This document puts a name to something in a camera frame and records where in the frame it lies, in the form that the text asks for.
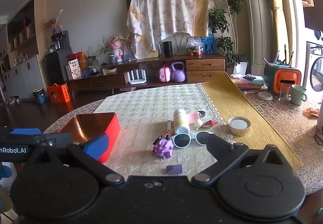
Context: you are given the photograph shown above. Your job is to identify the clear glass cup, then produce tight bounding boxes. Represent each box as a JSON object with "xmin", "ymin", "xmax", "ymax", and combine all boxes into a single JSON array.
[{"xmin": 278, "ymin": 83, "xmax": 291, "ymax": 102}]

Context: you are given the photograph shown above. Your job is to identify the gold jar lid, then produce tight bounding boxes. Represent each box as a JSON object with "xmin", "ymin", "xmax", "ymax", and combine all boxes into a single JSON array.
[{"xmin": 228, "ymin": 116, "xmax": 251, "ymax": 136}]

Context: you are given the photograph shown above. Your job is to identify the purple spiky toy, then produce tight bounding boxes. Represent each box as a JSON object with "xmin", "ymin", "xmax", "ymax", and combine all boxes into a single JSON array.
[{"xmin": 153, "ymin": 134, "xmax": 174, "ymax": 159}]

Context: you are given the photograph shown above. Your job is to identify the black clear round case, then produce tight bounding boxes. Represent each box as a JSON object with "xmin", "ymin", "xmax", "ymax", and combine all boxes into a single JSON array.
[{"xmin": 198, "ymin": 110, "xmax": 205, "ymax": 118}]

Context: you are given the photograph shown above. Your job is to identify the green orange storage box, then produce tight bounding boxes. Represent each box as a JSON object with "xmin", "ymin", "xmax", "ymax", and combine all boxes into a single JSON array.
[{"xmin": 263, "ymin": 64, "xmax": 302, "ymax": 94}]

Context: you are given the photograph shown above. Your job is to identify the white yellow bottle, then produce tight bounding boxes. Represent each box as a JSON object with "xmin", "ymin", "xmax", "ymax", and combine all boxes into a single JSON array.
[{"xmin": 173, "ymin": 109, "xmax": 190, "ymax": 134}]

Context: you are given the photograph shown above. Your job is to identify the white round coaster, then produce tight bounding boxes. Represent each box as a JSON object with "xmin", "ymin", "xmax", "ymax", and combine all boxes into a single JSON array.
[{"xmin": 257, "ymin": 91, "xmax": 273, "ymax": 101}]

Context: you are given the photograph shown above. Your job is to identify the pink ribbed card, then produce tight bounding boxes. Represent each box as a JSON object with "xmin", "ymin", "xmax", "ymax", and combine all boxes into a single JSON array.
[{"xmin": 187, "ymin": 111, "xmax": 200, "ymax": 125}]

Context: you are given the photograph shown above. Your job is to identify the potted green tree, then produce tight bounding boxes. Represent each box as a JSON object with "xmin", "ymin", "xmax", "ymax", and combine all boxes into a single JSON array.
[{"xmin": 209, "ymin": 0, "xmax": 246, "ymax": 68}]

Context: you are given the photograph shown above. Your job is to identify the cream quilted table mat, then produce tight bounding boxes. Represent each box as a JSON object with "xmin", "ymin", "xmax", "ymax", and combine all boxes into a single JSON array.
[{"xmin": 95, "ymin": 84, "xmax": 233, "ymax": 178}]

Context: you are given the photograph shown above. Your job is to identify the green mug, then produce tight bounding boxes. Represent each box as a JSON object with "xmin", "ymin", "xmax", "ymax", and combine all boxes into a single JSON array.
[{"xmin": 291, "ymin": 85, "xmax": 308, "ymax": 105}]

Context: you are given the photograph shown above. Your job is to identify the floral cloth cover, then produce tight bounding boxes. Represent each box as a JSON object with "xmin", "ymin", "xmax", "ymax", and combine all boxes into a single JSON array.
[{"xmin": 127, "ymin": 0, "xmax": 212, "ymax": 60}]

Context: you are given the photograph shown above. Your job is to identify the red foil wrapper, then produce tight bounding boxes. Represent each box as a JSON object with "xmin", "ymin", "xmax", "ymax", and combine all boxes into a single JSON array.
[{"xmin": 201, "ymin": 120, "xmax": 217, "ymax": 128}]

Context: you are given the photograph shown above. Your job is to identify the blue trash bin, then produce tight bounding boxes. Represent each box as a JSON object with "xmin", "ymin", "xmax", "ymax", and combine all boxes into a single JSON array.
[{"xmin": 33, "ymin": 88, "xmax": 47, "ymax": 105}]

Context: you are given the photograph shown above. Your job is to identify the pink plush doll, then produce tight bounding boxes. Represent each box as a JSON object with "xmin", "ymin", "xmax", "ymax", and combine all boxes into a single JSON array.
[{"xmin": 108, "ymin": 35, "xmax": 125, "ymax": 62}]

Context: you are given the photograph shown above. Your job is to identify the red metal tin box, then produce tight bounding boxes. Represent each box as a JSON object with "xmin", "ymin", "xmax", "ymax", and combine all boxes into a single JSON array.
[{"xmin": 58, "ymin": 112, "xmax": 121, "ymax": 163}]

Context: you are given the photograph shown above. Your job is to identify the wooden wall cabinet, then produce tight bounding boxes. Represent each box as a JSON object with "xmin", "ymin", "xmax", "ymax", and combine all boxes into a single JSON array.
[{"xmin": 1, "ymin": 0, "xmax": 48, "ymax": 101}]

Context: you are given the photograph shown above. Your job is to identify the cream small knob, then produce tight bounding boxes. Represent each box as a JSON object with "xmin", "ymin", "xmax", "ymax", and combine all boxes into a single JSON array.
[{"xmin": 194, "ymin": 119, "xmax": 203, "ymax": 130}]

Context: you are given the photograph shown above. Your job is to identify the yellow woven placemat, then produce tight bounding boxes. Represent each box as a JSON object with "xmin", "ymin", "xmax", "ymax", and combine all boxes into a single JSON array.
[{"xmin": 201, "ymin": 73, "xmax": 303, "ymax": 170}]

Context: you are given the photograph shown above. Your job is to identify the black mini fridge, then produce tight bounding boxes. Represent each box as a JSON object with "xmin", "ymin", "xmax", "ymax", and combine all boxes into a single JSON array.
[{"xmin": 44, "ymin": 48, "xmax": 72, "ymax": 86}]

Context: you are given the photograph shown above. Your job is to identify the pink toy case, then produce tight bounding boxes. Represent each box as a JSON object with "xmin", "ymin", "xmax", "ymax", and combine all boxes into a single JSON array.
[{"xmin": 158, "ymin": 64, "xmax": 171, "ymax": 83}]

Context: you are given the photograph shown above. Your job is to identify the purple rectangular block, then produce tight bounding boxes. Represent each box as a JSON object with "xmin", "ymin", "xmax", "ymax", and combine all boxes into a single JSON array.
[{"xmin": 166, "ymin": 165, "xmax": 183, "ymax": 175}]

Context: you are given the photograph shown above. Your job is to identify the purple kettlebell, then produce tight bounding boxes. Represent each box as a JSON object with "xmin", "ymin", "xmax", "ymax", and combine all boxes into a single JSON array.
[{"xmin": 171, "ymin": 61, "xmax": 186, "ymax": 83}]

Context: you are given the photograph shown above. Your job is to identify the orange gift bag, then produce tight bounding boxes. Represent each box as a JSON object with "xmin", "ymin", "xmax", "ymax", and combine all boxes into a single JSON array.
[{"xmin": 47, "ymin": 83, "xmax": 70, "ymax": 104}]

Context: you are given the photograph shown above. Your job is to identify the black speaker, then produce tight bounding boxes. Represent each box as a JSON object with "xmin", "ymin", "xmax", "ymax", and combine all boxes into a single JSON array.
[{"xmin": 163, "ymin": 41, "xmax": 173, "ymax": 57}]

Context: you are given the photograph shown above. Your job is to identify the white sunglasses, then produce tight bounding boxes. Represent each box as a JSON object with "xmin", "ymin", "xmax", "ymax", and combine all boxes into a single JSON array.
[{"xmin": 170, "ymin": 131, "xmax": 215, "ymax": 149}]

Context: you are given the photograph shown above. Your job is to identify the wooden tv console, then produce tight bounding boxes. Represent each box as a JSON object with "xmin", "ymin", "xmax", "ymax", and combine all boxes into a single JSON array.
[{"xmin": 66, "ymin": 54, "xmax": 227, "ymax": 96}]

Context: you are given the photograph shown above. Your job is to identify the white router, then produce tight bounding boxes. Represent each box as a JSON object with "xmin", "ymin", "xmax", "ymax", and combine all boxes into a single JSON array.
[{"xmin": 126, "ymin": 69, "xmax": 147, "ymax": 85}]

